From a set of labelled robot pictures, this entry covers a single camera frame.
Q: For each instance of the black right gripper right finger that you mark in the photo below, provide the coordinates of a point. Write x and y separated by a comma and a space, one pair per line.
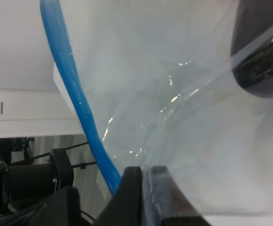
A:
165, 204

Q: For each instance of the dark purple eggplant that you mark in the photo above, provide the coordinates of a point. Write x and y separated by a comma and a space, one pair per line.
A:
255, 73

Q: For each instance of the clear zip bag blue seal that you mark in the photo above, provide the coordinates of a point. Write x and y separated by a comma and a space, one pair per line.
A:
151, 84

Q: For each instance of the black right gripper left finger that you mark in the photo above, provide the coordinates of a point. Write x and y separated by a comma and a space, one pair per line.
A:
126, 207

